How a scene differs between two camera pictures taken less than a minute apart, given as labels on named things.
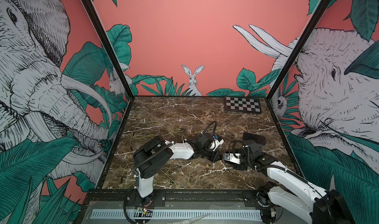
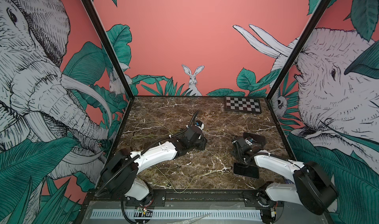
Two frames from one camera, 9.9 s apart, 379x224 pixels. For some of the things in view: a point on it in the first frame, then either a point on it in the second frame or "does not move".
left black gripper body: x=204 y=152 to x=199 y=144
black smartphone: x=259 y=139 does not move
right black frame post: x=324 y=3 does not move
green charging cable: x=164 y=172 to x=157 y=169
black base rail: x=272 y=199 does not move
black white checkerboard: x=242 y=104 does not move
